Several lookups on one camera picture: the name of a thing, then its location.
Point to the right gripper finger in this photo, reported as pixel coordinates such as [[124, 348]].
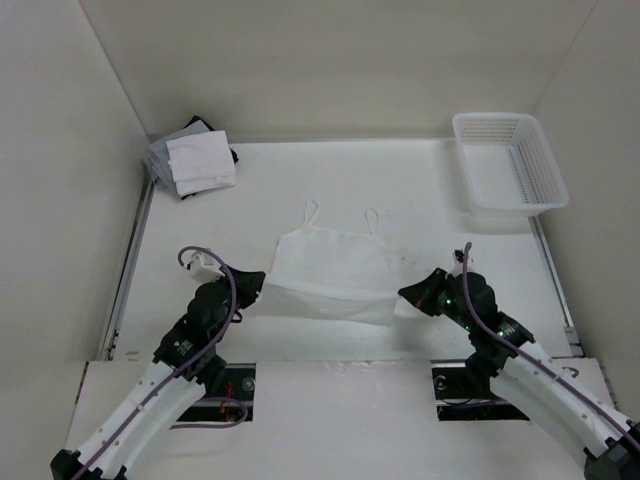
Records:
[[427, 288], [428, 306]]

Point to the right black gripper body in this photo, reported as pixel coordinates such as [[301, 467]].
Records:
[[446, 301]]

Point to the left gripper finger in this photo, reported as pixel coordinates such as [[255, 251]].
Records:
[[248, 282], [246, 297]]

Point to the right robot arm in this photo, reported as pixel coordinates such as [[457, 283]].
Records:
[[510, 364]]

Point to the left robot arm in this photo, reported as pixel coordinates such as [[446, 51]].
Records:
[[184, 369]]

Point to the folded grey tank top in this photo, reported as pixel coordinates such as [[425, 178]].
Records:
[[157, 159]]

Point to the folded black tank top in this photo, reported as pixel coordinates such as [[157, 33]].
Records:
[[203, 126]]

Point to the white plastic basket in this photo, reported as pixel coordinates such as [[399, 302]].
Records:
[[508, 167]]

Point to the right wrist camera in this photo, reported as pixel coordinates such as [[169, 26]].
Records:
[[458, 260]]

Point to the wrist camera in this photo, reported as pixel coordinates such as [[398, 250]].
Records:
[[203, 268], [458, 260]]

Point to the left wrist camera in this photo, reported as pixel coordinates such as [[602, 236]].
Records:
[[203, 268]]

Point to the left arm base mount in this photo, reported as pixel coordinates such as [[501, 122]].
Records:
[[231, 401]]

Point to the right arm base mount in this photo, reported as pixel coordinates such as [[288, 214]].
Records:
[[460, 395]]

